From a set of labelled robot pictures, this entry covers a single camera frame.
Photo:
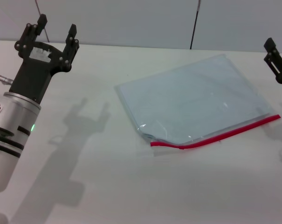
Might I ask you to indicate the clear red-zip document bag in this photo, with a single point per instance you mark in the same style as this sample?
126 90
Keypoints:
192 100

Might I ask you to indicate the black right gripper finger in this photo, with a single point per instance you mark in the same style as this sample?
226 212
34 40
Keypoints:
278 65

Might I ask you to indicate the black vertical wall strip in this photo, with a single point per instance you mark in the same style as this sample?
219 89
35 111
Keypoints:
194 28

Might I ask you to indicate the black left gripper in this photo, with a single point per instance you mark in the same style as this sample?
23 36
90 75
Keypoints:
36 70

